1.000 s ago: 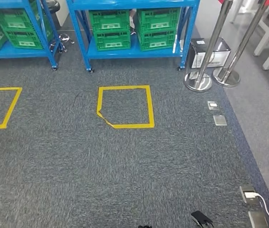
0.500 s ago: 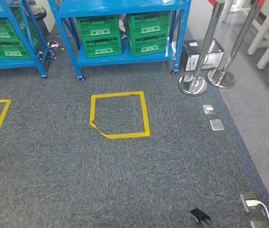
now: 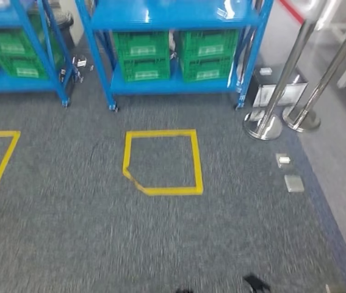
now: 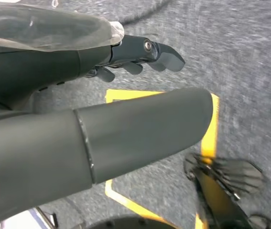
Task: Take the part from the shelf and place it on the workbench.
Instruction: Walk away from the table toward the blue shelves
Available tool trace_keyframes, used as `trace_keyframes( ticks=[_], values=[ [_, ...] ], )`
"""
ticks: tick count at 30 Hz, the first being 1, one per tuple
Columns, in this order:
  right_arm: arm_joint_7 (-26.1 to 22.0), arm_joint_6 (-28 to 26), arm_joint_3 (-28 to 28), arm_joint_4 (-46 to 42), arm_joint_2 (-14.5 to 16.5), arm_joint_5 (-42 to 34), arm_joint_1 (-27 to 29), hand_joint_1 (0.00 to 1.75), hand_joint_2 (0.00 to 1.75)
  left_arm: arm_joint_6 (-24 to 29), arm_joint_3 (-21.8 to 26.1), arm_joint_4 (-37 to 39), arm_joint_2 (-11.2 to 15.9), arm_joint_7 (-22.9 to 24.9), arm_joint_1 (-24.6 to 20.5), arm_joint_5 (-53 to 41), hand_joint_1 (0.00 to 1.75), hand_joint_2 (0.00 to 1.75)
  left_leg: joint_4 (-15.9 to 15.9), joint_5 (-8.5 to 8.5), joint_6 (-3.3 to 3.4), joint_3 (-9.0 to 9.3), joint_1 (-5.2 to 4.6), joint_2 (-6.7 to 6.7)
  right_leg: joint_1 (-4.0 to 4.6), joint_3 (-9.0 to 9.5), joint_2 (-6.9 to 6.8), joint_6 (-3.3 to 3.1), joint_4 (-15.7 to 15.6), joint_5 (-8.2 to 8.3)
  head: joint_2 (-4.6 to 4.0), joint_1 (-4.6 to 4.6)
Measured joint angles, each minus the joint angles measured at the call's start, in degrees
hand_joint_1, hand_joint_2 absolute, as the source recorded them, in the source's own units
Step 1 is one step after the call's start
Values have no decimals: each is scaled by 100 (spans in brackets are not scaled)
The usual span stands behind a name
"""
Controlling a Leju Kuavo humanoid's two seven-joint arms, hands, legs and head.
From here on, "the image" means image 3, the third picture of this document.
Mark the green plastic crate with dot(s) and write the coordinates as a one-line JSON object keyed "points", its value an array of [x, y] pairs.
{"points": [[23, 66], [209, 40], [206, 68], [10, 42], [145, 68], [142, 42]]}

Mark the metal floor socket plate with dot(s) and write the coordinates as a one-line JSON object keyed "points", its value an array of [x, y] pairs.
{"points": [[294, 183], [283, 160]]}

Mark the red barrier belt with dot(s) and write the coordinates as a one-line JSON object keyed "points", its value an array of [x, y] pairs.
{"points": [[291, 11]]}

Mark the chrome stanchion with round base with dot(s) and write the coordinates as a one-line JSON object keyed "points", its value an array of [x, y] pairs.
{"points": [[263, 127]]}

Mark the black round stanchion base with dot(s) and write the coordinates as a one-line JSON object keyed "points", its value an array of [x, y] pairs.
{"points": [[64, 22]]}

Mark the white cabinet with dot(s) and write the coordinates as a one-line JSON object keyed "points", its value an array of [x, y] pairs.
{"points": [[76, 24]]}

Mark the black flat box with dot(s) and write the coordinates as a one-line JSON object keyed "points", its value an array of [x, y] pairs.
{"points": [[254, 81]]}

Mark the blue metal shelf rack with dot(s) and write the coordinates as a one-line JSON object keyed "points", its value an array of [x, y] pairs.
{"points": [[166, 16], [16, 85]]}

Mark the chrome stanchion with red top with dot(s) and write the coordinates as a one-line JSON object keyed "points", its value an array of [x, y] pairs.
{"points": [[300, 119]]}

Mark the chrome round base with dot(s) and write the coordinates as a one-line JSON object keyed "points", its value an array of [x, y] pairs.
{"points": [[78, 66]]}

